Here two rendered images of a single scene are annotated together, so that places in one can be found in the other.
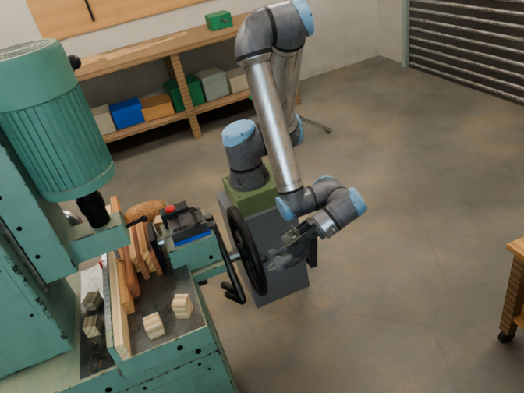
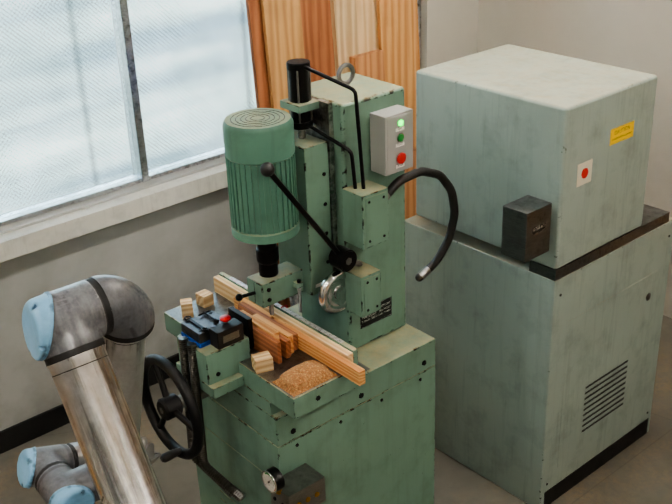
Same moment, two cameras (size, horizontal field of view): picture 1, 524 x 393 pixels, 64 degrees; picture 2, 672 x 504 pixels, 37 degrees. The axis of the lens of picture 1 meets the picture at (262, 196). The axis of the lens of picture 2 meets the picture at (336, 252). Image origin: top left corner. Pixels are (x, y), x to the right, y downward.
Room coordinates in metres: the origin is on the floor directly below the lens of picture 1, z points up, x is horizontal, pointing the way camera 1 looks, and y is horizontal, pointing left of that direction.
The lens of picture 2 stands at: (3.08, -0.46, 2.27)
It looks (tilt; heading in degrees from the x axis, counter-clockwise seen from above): 26 degrees down; 154
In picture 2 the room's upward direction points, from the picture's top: 2 degrees counter-clockwise
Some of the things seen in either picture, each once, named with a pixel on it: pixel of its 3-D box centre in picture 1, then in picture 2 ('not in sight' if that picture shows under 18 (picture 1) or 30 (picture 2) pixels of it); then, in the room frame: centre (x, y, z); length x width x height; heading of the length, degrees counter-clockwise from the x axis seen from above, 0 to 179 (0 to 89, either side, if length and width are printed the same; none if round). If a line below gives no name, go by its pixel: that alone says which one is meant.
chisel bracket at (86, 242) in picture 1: (100, 238); (276, 286); (0.89, 0.43, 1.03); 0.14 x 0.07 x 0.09; 103
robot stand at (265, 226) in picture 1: (263, 241); not in sight; (1.65, 0.04, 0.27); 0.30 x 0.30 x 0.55; 14
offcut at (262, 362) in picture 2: (163, 222); (262, 362); (1.06, 0.31, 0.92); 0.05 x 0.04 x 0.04; 85
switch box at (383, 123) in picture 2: not in sight; (391, 140); (0.96, 0.76, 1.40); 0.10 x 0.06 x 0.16; 103
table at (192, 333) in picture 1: (166, 263); (241, 354); (0.92, 0.31, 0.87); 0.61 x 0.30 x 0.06; 13
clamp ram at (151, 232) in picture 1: (166, 239); (231, 331); (0.93, 0.28, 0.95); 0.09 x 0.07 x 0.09; 13
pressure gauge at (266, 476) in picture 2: not in sight; (274, 482); (1.20, 0.27, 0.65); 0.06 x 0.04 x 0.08; 13
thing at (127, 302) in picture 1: (120, 245); (295, 337); (0.99, 0.44, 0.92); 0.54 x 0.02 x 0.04; 13
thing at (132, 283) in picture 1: (129, 261); (267, 325); (0.90, 0.39, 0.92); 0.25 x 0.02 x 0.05; 13
